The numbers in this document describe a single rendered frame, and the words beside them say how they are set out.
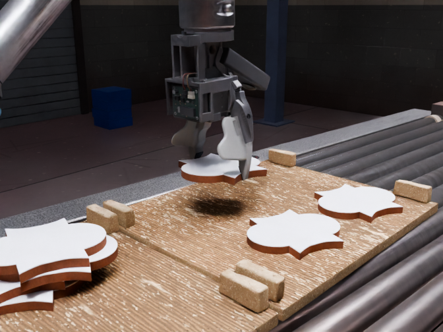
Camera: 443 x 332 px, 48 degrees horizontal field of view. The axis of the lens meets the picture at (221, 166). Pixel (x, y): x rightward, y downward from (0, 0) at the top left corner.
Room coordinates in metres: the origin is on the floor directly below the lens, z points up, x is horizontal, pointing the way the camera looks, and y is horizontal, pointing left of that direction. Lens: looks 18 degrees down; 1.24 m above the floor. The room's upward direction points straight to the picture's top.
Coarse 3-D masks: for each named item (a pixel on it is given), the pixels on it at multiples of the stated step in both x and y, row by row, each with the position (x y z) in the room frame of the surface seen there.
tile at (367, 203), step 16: (320, 192) 0.76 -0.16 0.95; (336, 192) 0.76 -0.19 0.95; (352, 192) 0.76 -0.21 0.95; (368, 192) 0.76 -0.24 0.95; (384, 192) 0.76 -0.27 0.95; (320, 208) 0.70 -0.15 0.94; (336, 208) 0.69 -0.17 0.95; (352, 208) 0.69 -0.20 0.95; (368, 208) 0.69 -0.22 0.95; (384, 208) 0.69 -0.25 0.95; (400, 208) 0.70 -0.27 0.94
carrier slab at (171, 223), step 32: (192, 192) 0.79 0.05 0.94; (224, 192) 0.79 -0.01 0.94; (256, 192) 0.79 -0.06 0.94; (288, 192) 0.79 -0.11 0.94; (160, 224) 0.66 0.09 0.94; (192, 224) 0.66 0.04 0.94; (224, 224) 0.66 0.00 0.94; (352, 224) 0.66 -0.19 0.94; (384, 224) 0.66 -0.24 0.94; (416, 224) 0.68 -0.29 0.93; (192, 256) 0.56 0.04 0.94; (224, 256) 0.56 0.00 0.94; (256, 256) 0.56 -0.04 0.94; (288, 256) 0.56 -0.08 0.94; (320, 256) 0.56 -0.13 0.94; (352, 256) 0.56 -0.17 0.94; (288, 288) 0.49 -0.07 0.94; (320, 288) 0.50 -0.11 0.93
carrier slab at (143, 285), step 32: (128, 256) 0.56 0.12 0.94; (160, 256) 0.56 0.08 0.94; (96, 288) 0.49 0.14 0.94; (128, 288) 0.49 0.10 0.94; (160, 288) 0.49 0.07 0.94; (192, 288) 0.49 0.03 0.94; (0, 320) 0.43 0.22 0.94; (32, 320) 0.43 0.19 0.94; (64, 320) 0.43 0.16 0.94; (96, 320) 0.43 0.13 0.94; (128, 320) 0.43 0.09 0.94; (160, 320) 0.43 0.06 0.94; (192, 320) 0.43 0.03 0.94; (224, 320) 0.43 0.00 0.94; (256, 320) 0.43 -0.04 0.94
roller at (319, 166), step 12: (408, 132) 1.27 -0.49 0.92; (420, 132) 1.29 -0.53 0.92; (432, 132) 1.32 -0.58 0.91; (372, 144) 1.15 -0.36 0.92; (384, 144) 1.17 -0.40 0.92; (396, 144) 1.19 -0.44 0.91; (336, 156) 1.05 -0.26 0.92; (348, 156) 1.07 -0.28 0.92; (360, 156) 1.09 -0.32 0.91; (312, 168) 0.98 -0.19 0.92; (324, 168) 1.00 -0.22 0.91
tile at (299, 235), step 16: (256, 224) 0.64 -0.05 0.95; (272, 224) 0.63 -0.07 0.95; (288, 224) 0.63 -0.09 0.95; (304, 224) 0.63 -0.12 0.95; (320, 224) 0.63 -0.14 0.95; (336, 224) 0.63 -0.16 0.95; (256, 240) 0.58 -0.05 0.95; (272, 240) 0.58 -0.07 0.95; (288, 240) 0.58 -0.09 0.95; (304, 240) 0.58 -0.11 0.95; (320, 240) 0.58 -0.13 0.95; (336, 240) 0.58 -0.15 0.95; (304, 256) 0.56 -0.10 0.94
